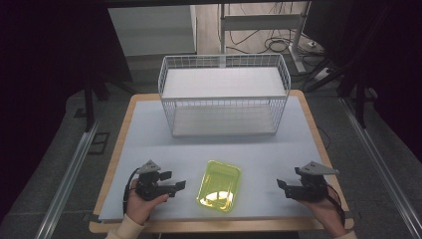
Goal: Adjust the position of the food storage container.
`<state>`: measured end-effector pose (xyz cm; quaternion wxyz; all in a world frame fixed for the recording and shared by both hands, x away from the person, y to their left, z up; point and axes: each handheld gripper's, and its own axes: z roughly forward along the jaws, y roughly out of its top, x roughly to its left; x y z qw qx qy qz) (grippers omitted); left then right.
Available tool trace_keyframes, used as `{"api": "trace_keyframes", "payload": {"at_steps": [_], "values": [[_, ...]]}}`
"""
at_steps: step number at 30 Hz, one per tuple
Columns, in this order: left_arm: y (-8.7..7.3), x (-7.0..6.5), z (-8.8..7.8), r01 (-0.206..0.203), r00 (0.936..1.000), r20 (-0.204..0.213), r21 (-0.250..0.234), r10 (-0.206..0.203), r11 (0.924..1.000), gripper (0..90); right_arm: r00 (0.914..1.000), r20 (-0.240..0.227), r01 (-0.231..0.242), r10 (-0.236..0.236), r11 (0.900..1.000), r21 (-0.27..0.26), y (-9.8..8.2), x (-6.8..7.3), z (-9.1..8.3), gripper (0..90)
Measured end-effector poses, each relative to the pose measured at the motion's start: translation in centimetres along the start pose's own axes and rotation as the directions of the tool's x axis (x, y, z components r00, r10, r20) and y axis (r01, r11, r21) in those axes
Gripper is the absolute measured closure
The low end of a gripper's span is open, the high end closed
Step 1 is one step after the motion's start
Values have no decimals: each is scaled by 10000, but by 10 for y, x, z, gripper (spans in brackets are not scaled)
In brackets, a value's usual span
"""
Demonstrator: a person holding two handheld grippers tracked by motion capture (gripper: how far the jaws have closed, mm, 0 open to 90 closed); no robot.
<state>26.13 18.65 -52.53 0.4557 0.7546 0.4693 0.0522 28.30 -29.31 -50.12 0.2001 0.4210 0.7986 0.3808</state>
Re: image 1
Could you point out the dark curtain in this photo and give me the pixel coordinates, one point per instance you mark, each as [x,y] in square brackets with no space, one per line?
[394,66]
[40,66]

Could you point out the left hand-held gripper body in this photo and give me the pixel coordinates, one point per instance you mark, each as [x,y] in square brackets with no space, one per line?
[149,186]

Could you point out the white power strip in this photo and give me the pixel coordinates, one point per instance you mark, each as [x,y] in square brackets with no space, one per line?
[322,74]

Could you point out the black stand leg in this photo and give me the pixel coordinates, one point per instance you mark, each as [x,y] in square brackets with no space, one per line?
[89,106]

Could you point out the black floor plate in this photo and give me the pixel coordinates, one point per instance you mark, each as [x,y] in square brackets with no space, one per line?
[99,143]

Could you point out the white cabinet panel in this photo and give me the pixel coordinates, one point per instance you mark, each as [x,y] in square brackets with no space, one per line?
[151,30]

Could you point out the person's left hand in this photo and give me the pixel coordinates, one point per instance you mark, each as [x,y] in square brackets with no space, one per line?
[141,207]

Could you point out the person's right hand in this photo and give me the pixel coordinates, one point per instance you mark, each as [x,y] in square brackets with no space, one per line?
[326,215]

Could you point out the white metal desk frame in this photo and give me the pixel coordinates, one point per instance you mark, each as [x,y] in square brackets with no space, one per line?
[258,22]

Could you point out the aluminium floor rail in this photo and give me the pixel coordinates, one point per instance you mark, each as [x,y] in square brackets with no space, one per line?
[381,166]
[66,182]

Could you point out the yellow-green plastic tray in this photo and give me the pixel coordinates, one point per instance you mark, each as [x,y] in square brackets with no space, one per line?
[220,181]

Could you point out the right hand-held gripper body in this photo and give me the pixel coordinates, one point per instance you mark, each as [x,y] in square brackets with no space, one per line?
[312,191]

